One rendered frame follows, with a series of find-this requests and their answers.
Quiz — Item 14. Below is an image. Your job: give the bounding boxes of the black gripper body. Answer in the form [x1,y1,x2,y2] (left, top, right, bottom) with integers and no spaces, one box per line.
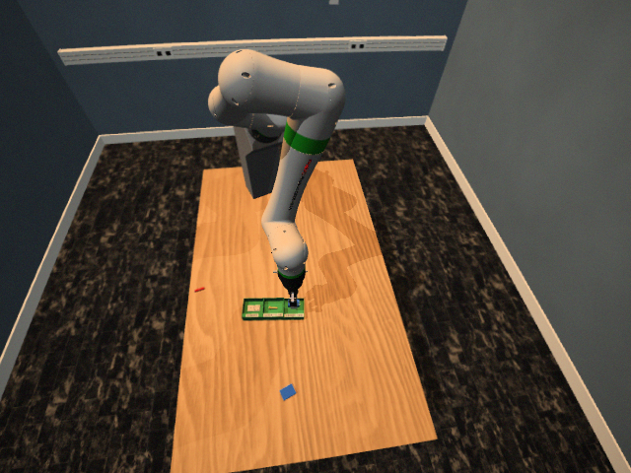
[282,282,303,295]

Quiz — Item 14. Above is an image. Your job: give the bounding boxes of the green bins with labels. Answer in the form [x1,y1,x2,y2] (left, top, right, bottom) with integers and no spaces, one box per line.
[242,298,305,321]

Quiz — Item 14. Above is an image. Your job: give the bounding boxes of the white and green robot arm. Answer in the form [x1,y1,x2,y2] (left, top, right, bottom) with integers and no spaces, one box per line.
[208,49,346,286]

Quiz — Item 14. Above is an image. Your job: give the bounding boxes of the flat blue square block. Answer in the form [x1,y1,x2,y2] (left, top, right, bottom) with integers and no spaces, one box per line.
[279,383,297,401]

